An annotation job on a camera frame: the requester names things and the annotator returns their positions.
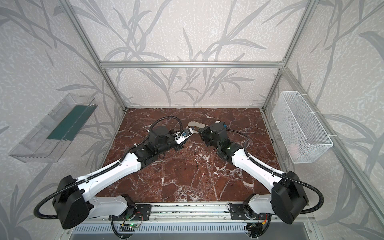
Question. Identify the green felt pad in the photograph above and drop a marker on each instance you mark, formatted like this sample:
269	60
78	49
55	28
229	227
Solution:
69	127

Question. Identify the small circuit board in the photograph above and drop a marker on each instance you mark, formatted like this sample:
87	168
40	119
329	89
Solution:
129	227

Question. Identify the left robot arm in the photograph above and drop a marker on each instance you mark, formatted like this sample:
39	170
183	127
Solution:
81	202

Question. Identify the pink object in basket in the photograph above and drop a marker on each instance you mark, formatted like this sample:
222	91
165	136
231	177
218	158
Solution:
294	149

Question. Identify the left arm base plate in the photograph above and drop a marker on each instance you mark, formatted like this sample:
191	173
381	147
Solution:
140	212

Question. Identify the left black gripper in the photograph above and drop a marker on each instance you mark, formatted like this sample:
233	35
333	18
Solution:
178	144

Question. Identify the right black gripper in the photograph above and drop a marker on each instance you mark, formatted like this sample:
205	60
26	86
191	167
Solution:
202	132

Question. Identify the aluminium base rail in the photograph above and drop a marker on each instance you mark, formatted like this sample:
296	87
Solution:
179	212

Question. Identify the white wire mesh basket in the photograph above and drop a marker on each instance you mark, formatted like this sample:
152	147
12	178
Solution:
299	124

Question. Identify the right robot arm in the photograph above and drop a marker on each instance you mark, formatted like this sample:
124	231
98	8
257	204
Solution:
286	198

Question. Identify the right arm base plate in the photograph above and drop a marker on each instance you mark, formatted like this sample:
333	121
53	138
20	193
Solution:
237	211

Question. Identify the clear plastic wall bin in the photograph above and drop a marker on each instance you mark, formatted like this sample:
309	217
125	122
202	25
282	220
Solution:
48	141

